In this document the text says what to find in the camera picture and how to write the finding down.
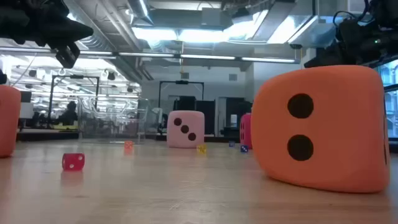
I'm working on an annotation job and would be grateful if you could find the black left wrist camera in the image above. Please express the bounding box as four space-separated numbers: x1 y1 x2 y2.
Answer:
55 42 81 70

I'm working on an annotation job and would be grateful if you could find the clear plastic container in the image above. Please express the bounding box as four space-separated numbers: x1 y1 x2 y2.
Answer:
76 95 149 144

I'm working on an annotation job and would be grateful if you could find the black cabinet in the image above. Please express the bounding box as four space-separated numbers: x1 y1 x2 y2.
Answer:
174 95 216 136
225 97 253 138

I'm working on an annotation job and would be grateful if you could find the large orange foam die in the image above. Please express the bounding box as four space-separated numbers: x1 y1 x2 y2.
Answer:
251 64 391 194
0 85 22 158

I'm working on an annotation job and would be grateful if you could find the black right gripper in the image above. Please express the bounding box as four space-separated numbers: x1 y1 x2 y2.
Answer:
303 17 398 68

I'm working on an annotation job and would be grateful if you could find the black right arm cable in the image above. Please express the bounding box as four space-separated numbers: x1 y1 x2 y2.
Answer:
331 0 373 29

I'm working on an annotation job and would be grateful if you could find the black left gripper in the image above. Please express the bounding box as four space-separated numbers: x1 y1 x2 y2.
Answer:
0 0 95 50

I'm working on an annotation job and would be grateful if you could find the small red die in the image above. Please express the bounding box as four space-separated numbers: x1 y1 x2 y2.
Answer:
62 152 86 172

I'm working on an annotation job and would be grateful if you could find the person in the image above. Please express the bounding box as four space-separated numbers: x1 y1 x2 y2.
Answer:
57 100 79 127

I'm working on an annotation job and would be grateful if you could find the long LED light bar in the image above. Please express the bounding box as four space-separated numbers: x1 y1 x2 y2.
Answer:
0 46 300 64

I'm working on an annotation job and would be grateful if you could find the large red foam die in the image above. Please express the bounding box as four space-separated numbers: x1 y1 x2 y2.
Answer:
239 113 253 150

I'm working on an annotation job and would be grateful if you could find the large pale pink foam die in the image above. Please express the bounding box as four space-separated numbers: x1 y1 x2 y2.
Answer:
166 110 206 149

